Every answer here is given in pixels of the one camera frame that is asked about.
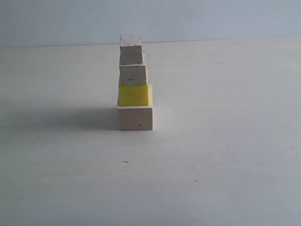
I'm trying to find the medium wooden cube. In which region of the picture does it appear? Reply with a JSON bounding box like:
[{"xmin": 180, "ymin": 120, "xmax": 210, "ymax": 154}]
[{"xmin": 119, "ymin": 50, "xmax": 148, "ymax": 86}]

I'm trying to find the small wooden cube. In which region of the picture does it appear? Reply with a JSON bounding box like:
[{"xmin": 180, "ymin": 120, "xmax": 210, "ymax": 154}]
[{"xmin": 119, "ymin": 34, "xmax": 143, "ymax": 65}]

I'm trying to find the large wooden cube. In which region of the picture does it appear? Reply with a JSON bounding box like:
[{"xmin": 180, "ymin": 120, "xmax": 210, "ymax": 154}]
[{"xmin": 117, "ymin": 84, "xmax": 153, "ymax": 131}]

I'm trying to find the yellow cube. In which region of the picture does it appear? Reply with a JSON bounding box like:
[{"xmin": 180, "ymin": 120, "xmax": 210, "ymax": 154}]
[{"xmin": 117, "ymin": 69, "xmax": 152, "ymax": 107}]

